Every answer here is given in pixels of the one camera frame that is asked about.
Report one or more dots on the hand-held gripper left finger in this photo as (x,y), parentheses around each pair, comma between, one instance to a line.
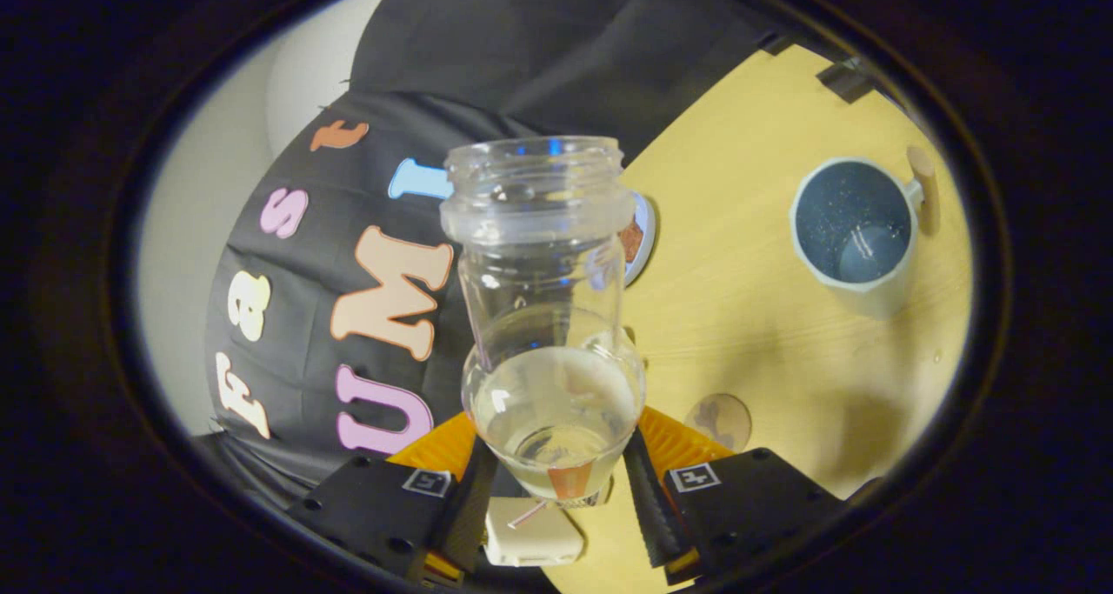
(465,524)

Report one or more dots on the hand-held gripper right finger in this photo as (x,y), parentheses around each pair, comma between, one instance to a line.
(648,516)

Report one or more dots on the round cork coaster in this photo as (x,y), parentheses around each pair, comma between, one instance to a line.
(726,420)

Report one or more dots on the clear plastic juice bottle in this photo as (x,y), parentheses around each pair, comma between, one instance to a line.
(539,216)

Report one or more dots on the striped straw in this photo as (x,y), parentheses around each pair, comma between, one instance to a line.
(524,516)

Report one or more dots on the white toaster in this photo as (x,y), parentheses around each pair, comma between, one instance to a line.
(535,542)

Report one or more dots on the wooden table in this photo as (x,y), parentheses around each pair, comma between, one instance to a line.
(739,333)

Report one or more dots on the brown meat piece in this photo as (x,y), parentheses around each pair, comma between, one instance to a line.
(632,242)

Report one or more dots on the blue plate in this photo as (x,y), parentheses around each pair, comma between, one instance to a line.
(649,237)

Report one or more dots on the black backdrop cloth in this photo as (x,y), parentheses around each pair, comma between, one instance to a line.
(539,46)

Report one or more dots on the black table clamp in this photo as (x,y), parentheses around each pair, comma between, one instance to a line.
(778,43)

